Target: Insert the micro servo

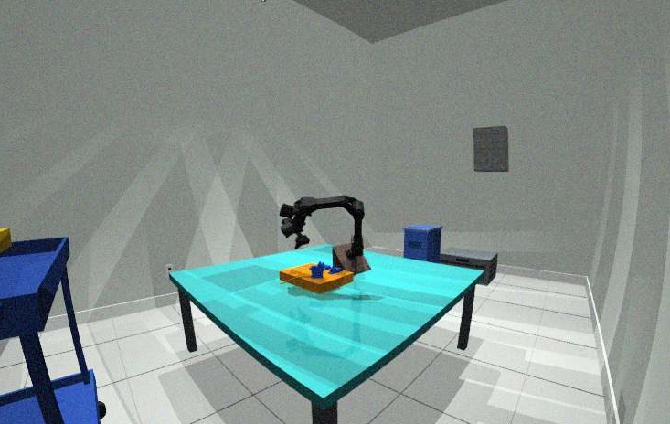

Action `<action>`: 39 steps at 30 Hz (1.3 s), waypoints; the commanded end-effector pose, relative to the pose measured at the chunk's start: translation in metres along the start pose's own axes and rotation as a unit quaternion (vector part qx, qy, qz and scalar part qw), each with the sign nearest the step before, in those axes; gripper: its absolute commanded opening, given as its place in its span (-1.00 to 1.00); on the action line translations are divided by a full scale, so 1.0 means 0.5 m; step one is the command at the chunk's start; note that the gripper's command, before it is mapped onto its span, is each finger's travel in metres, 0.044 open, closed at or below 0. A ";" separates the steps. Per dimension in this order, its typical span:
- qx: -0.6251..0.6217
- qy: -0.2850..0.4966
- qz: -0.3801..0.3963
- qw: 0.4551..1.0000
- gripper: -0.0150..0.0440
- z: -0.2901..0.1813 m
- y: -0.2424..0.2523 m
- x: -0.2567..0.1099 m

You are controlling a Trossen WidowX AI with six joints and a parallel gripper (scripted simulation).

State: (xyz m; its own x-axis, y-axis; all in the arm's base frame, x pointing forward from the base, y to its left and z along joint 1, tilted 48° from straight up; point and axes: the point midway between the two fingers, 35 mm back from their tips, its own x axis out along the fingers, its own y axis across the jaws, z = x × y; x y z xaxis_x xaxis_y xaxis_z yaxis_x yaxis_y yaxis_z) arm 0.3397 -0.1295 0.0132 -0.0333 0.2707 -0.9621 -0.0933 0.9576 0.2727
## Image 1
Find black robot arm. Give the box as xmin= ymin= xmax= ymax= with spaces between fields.
xmin=280 ymin=195 xmax=365 ymax=260

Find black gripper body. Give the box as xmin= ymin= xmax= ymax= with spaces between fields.
xmin=282 ymin=218 xmax=310 ymax=246

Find blue micro servo with orange cable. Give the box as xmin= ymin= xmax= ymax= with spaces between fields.
xmin=280 ymin=261 xmax=325 ymax=284

